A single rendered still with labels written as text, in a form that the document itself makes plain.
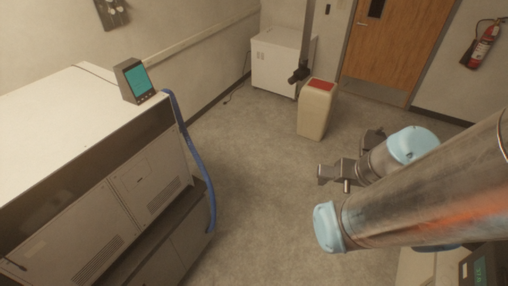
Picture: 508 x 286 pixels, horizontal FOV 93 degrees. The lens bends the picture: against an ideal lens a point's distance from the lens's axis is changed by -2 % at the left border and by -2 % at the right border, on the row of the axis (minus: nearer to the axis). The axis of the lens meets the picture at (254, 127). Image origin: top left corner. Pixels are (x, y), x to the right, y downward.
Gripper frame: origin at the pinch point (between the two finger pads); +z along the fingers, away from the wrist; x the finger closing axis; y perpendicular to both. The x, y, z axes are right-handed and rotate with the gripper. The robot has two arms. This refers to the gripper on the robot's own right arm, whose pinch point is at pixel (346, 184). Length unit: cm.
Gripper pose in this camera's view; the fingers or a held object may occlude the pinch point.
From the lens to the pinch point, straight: 73.8
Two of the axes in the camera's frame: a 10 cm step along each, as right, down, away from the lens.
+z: -0.6, 4.1, 9.1
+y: -1.8, 8.9, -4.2
